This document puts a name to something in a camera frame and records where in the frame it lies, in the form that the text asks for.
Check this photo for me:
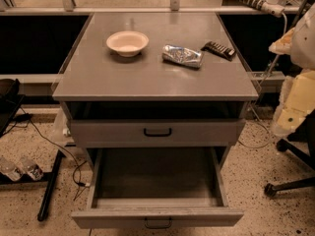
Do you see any black ridged snack bar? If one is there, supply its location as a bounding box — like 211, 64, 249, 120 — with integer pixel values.
201, 41, 236, 61

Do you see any black floor cable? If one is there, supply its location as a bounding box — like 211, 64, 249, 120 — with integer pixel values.
6, 105, 92, 202

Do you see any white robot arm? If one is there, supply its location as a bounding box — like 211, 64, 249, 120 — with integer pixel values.
269, 5, 315, 137

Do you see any black chair at left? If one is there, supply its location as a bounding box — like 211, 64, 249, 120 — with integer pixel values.
0, 79, 24, 137

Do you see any white power strip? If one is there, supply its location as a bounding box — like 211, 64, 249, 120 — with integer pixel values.
238, 0, 284, 17

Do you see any left clear water bottle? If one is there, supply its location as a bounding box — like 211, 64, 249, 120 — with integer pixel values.
0, 157, 23, 182

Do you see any right clear water bottle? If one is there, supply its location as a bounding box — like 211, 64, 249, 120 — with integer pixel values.
21, 156, 43, 181

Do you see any clear water bottle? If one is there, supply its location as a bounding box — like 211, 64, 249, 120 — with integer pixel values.
21, 156, 43, 181
0, 157, 23, 182

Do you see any white paper bowl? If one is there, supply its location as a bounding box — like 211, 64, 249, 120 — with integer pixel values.
106, 30, 149, 57

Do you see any grey drawer cabinet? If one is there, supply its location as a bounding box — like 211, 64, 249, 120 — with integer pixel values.
53, 13, 258, 161

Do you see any crushed silver foil bag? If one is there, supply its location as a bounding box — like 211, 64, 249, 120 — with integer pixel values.
162, 44, 203, 69

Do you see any black office chair base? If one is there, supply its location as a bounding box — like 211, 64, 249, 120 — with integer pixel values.
264, 139, 315, 199

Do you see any grey drawer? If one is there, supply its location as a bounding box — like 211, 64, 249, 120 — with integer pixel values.
72, 147, 243, 229
69, 119, 245, 148

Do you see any black metal floor stand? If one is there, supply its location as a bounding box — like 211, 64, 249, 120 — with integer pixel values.
0, 150, 65, 222

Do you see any grey top drawer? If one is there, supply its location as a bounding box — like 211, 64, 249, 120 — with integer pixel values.
69, 119, 245, 148

